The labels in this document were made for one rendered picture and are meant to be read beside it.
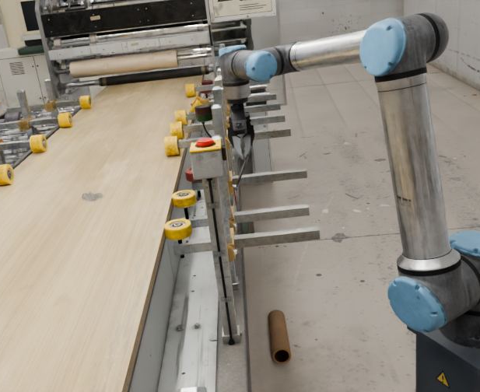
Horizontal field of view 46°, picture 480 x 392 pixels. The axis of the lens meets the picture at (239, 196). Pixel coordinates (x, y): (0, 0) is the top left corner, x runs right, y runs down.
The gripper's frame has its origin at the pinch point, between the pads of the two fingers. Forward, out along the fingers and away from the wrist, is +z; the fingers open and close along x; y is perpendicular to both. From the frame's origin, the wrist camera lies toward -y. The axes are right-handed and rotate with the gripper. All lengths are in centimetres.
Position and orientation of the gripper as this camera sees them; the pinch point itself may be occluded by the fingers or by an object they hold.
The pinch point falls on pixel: (243, 156)
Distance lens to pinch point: 196.2
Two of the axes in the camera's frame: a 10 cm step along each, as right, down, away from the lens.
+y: -0.2, -3.6, 9.3
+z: 1.0, 9.3, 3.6
